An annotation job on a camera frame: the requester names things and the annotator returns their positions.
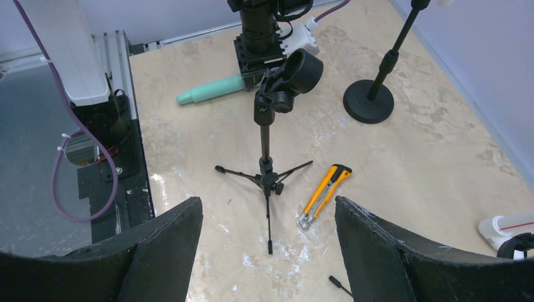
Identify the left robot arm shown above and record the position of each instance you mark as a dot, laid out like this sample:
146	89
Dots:
60	30

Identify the mint green microphone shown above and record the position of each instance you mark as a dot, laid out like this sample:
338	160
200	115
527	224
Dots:
211	90

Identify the black round-base mic stand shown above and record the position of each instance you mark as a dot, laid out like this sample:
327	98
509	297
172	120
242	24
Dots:
370	101

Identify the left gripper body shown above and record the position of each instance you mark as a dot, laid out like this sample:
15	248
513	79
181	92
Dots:
255	53

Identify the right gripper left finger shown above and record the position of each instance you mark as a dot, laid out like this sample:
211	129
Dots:
150	262

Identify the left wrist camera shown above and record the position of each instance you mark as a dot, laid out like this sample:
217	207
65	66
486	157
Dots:
299	36

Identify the white PVC pipe frame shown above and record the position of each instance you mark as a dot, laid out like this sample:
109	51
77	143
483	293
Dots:
498	229

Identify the black tripod mic stand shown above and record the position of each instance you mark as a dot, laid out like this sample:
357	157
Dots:
299	74

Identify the aluminium rail frame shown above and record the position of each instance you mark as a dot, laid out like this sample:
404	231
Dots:
28	90

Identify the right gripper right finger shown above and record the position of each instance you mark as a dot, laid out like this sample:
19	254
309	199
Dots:
417	266

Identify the yellow utility knife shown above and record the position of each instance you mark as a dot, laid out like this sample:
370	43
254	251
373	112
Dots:
335	175

